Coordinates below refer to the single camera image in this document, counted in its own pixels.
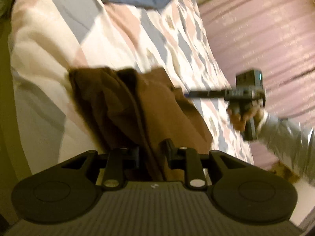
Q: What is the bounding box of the brown garment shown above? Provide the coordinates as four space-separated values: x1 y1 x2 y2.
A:
69 67 212 181

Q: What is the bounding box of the person's right hand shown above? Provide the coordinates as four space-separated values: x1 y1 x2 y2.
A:
226 101 265 132

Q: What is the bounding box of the pink curtain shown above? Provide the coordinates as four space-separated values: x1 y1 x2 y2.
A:
197 0 315 170

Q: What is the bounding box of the brown furry slipper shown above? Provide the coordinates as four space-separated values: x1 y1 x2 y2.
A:
269 161 300 184

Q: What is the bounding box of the checkered pastel quilt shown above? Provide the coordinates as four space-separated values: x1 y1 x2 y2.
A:
8 0 254 175

